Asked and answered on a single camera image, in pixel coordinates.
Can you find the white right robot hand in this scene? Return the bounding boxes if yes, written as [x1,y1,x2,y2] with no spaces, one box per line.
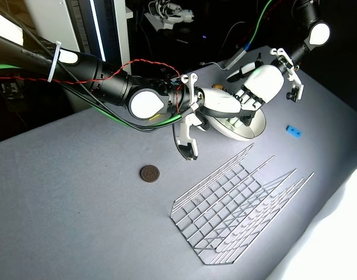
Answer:
[194,86,257,131]

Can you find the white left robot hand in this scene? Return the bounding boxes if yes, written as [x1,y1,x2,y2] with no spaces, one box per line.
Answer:
[226,62,285,117]

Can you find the blue block with holes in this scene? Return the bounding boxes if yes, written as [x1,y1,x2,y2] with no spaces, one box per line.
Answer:
[286,125,303,138]

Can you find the spare white robot hand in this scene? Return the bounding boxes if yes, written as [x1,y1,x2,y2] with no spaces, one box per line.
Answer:
[145,0,195,32]

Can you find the dark brown round cookie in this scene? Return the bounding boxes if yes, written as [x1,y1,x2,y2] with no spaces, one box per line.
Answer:
[139,164,160,184]

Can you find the white zip tie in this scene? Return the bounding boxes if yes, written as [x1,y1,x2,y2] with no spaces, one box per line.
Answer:
[47,41,62,83]

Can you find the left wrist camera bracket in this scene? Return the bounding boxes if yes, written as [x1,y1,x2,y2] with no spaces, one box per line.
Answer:
[269,47,305,103]

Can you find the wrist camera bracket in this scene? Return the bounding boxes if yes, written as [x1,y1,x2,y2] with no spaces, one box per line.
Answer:
[269,47,305,103]
[171,73,211,162]

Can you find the grey cable connector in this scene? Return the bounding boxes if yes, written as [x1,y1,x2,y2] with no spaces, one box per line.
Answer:
[226,43,253,70]

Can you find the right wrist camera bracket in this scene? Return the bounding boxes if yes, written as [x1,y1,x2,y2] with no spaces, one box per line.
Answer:
[171,73,211,162]

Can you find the green right arm cable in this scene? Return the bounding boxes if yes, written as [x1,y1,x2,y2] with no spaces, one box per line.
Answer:
[0,63,184,129]

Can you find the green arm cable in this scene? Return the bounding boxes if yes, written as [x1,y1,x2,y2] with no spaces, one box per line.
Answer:
[243,0,282,49]
[0,63,184,129]

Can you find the green left arm cable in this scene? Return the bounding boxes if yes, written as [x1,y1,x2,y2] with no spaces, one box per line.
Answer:
[243,0,282,49]

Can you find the red twisted right arm wire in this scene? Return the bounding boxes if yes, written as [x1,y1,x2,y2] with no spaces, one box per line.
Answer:
[0,59,187,113]

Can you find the silver wire plate rack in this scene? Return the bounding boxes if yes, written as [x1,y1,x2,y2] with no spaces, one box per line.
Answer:
[169,142,316,265]

